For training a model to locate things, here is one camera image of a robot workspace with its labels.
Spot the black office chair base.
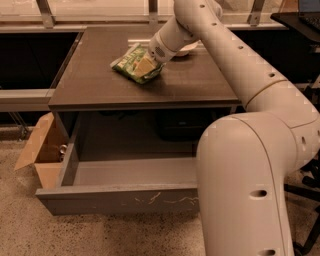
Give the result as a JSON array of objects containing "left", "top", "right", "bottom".
[{"left": 285, "top": 160, "right": 320, "bottom": 256}]

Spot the white paper bowl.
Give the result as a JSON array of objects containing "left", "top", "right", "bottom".
[{"left": 176, "top": 42, "right": 198, "bottom": 57}]

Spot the green jalapeno chip bag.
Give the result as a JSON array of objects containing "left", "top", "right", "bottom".
[{"left": 110, "top": 43, "right": 163, "bottom": 84}]

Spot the brown cardboard box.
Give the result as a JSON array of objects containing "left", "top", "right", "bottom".
[{"left": 15, "top": 113, "right": 68, "bottom": 189}]

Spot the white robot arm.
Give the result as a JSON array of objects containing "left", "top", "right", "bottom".
[{"left": 148, "top": 0, "right": 320, "bottom": 256}]

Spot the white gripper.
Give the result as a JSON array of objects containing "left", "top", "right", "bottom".
[{"left": 133, "top": 33, "right": 173, "bottom": 77}]

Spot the open grey top drawer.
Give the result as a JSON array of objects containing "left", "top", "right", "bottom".
[{"left": 36, "top": 111, "right": 199, "bottom": 215}]

